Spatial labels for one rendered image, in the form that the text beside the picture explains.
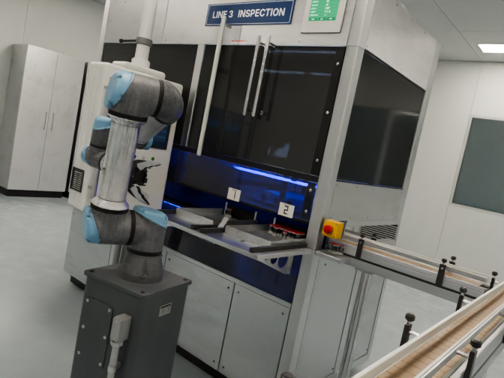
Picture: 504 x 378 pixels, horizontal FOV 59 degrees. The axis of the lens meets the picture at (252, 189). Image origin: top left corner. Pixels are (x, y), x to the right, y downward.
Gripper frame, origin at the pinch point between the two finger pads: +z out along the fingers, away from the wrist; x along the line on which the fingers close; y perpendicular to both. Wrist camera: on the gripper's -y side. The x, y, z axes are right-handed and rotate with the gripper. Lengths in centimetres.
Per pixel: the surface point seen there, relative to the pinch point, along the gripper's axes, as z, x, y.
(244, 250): 26.2, 18.5, 32.6
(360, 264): 64, 15, 76
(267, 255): 34, 17, 37
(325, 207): 41, -4, 72
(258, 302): 25, 54, 75
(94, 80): -83, -25, 43
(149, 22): -79, -62, 66
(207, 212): -21, 24, 81
